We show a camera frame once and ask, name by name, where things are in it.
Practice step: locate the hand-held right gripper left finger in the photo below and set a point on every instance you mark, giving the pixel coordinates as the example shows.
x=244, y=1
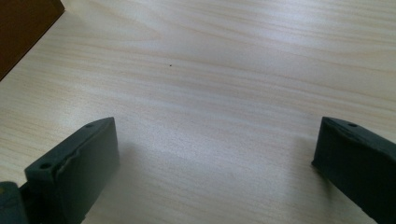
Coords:
x=81, y=174

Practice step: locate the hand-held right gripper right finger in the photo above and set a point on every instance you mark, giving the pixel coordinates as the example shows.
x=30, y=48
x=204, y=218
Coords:
x=358, y=161

